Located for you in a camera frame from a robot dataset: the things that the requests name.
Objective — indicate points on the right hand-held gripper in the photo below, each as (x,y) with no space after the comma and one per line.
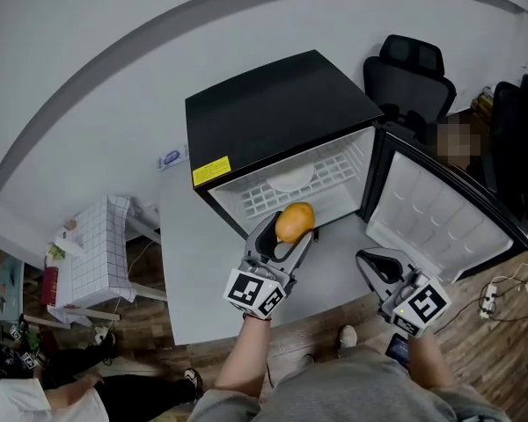
(422,306)

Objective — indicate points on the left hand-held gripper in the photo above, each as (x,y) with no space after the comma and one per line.
(251,290)

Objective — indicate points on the orange-brown potato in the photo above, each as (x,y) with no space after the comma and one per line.
(295,222)

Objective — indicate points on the black mini fridge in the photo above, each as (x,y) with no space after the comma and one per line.
(268,112)

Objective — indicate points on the person's right forearm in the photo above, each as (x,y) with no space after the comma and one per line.
(431,363)

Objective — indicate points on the person's left forearm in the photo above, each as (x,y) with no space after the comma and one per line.
(244,358)

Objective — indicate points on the white plate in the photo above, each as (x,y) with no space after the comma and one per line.
(290,180)

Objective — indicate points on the person's white shoe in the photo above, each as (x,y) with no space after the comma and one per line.
(347,337)

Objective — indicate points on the small black screen device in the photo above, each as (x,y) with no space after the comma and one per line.
(397,347)

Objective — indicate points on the white power strip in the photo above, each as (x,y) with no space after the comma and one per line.
(102,334)
(488,301)

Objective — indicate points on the person in white shirt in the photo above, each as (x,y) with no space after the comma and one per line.
(352,394)

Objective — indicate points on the small white checkered side table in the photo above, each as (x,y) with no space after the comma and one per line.
(97,253)

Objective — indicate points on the black office chair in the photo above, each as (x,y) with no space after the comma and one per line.
(409,86)
(515,139)

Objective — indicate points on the small flower bunch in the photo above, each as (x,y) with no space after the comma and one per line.
(55,252)

